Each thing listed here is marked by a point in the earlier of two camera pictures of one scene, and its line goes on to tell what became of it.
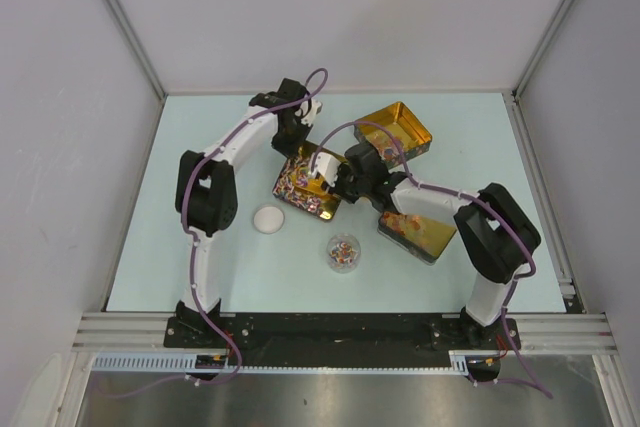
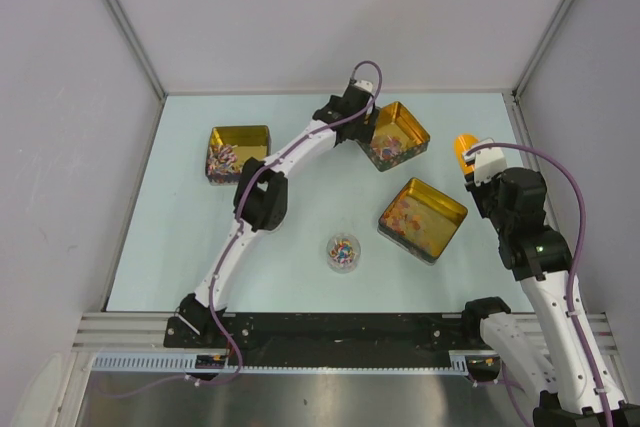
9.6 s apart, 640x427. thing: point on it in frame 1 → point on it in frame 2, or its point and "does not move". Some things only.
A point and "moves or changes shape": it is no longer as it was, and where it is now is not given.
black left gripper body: [287, 140] → [361, 132]
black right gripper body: [349, 186] → [485, 197]
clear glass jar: [343, 252] does not move
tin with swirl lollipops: [295, 186] moves or changes shape
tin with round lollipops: [408, 127] does not move
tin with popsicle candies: [423, 238] does not move
